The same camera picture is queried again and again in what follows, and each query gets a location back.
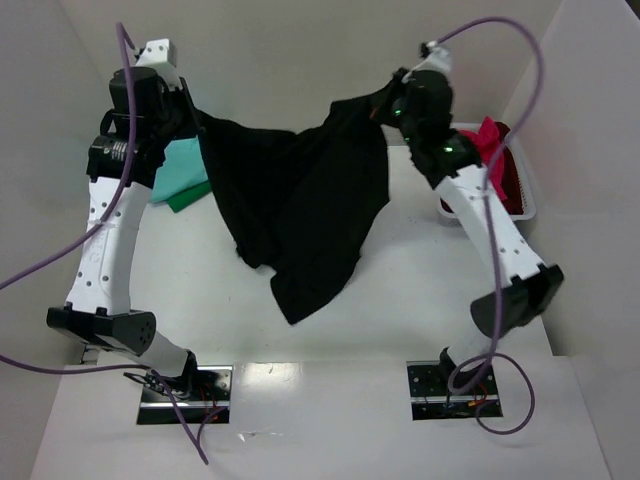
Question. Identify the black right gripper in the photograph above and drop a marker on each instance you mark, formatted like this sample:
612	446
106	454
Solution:
400	83

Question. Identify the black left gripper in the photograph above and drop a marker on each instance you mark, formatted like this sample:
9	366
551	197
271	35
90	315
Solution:
185	107

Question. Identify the black t shirt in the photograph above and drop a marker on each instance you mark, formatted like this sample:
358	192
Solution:
300	203

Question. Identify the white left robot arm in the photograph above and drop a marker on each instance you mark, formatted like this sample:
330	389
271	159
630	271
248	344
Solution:
151	107

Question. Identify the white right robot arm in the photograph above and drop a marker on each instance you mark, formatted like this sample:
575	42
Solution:
419	105

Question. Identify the folded light blue t shirt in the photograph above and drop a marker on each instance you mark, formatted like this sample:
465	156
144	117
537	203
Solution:
182	169

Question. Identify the crumpled pink t shirt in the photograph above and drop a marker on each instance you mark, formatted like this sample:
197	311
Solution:
486	140

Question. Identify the folded green t shirt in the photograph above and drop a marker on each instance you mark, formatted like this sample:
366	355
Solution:
182	200

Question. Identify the dark red t shirt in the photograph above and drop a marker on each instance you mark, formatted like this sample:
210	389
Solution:
510	182

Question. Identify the white plastic basket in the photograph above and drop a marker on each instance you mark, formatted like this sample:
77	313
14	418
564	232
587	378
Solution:
448	218

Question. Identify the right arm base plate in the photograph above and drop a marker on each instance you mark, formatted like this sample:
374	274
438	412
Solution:
431	400

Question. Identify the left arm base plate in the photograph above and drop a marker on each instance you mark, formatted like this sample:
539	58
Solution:
211	397

